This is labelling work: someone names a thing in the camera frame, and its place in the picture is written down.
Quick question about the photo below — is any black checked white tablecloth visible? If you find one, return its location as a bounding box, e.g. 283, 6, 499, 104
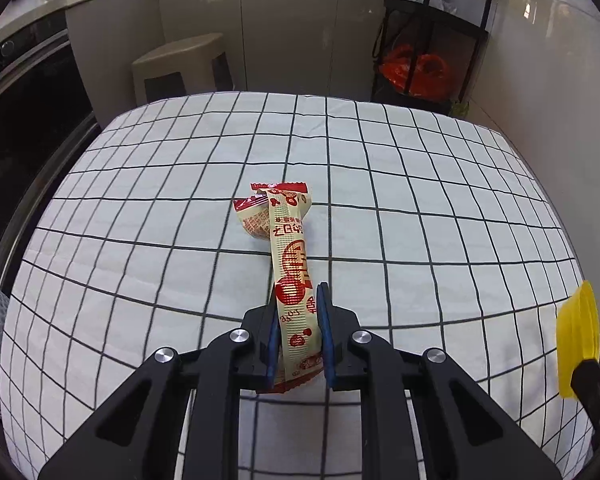
0, 91, 596, 480

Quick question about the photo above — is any red plastic bag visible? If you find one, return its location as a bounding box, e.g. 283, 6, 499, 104
380, 44, 462, 99

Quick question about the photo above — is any black metal rack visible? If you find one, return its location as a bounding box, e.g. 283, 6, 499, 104
370, 0, 499, 117

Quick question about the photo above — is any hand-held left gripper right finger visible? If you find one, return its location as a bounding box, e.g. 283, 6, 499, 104
316, 281, 563, 480

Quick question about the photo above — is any beige plastic stool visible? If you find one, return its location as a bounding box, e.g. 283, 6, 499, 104
131, 32, 237, 106

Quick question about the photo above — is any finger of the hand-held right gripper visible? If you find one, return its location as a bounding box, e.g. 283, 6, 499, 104
570, 335, 600, 450

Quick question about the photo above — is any grey kitchen cabinet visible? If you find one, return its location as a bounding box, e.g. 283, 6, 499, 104
65, 0, 392, 106

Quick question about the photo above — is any black built-in oven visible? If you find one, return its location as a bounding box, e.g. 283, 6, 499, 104
0, 10, 102, 281

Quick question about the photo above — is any red cream snack wrapper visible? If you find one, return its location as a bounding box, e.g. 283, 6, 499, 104
250, 181, 327, 395
232, 195, 272, 239

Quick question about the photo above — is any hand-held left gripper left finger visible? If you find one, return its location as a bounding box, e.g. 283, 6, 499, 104
37, 304, 283, 480

